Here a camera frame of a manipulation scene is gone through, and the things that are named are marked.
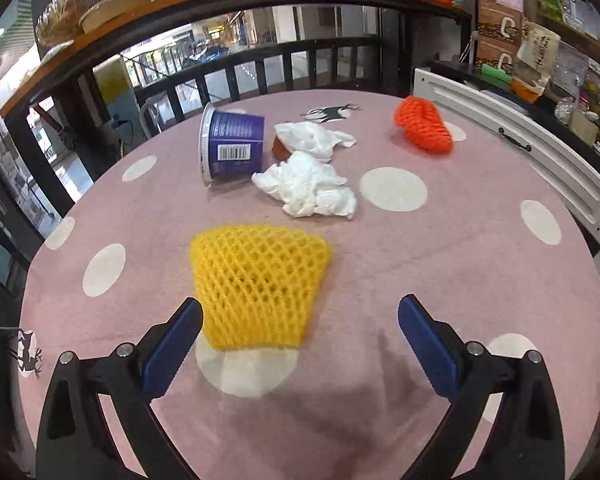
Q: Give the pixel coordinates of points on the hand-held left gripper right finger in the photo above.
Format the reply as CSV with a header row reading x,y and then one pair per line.
x,y
427,347

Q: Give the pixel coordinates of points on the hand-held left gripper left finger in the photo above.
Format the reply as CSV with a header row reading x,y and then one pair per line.
x,y
172,347

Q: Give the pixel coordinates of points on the yellow foam fruit net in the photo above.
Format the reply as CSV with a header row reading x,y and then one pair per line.
x,y
255,280

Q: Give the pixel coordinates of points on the white tissue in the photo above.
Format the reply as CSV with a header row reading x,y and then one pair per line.
x,y
305,185
310,137

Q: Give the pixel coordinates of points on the blue plastic cup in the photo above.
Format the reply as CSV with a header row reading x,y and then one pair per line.
x,y
235,140

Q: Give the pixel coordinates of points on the orange foam fruit net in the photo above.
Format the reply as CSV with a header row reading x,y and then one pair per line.
x,y
422,122

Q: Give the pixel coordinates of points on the small reddish brown object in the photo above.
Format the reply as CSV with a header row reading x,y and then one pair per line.
x,y
279,149

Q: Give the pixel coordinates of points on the pink polka dot tablecloth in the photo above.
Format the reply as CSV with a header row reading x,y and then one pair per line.
x,y
430,260

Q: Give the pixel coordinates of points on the long white drawer front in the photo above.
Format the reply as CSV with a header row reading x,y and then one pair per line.
x,y
540,145

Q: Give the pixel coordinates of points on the small green packet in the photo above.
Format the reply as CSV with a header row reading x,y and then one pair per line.
x,y
495,74

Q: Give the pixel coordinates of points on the beige paper bag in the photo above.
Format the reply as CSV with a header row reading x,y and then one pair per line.
x,y
537,55

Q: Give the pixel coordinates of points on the brown display box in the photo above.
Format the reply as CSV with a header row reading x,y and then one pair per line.
x,y
497,20

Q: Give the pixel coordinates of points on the lidded kraft paper bowl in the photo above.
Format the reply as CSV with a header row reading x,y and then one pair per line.
x,y
115,7

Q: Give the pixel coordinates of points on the crystal glass bowl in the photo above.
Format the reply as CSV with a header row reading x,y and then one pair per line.
x,y
60,17

